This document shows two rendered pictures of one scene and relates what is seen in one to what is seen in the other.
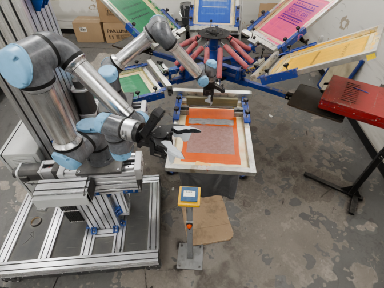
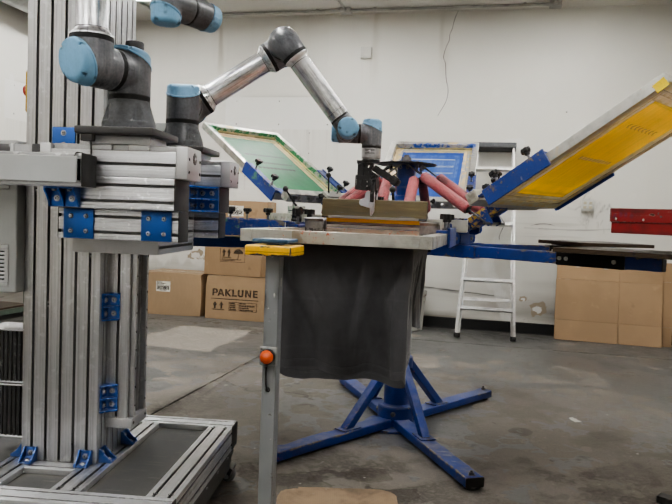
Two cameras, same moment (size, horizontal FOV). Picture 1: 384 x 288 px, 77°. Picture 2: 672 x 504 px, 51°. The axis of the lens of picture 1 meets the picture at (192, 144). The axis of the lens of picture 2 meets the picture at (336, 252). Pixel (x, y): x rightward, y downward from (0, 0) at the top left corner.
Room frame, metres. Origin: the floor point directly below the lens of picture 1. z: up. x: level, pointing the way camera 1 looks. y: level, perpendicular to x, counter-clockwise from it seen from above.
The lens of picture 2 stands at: (-1.04, -0.47, 1.04)
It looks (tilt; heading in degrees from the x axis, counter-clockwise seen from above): 3 degrees down; 10
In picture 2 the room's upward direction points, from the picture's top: 2 degrees clockwise
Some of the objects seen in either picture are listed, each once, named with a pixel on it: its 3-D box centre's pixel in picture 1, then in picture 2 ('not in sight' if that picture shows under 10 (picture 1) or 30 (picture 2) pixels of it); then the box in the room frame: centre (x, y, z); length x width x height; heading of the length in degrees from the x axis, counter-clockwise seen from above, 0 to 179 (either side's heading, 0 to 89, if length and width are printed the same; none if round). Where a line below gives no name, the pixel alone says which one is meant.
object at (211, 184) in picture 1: (208, 181); (338, 314); (1.08, -0.12, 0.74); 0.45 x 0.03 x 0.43; 86
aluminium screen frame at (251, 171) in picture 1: (211, 131); (360, 236); (1.37, -0.14, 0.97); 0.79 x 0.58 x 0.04; 176
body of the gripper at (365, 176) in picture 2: (208, 87); (368, 175); (1.63, -0.13, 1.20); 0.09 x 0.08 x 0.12; 86
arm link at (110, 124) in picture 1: (112, 126); not in sight; (0.64, 0.27, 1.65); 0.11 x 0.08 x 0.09; 69
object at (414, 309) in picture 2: not in sight; (414, 308); (1.30, -0.35, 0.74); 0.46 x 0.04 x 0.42; 176
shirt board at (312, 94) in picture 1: (271, 89); (525, 253); (2.05, -0.77, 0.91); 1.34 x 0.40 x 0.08; 56
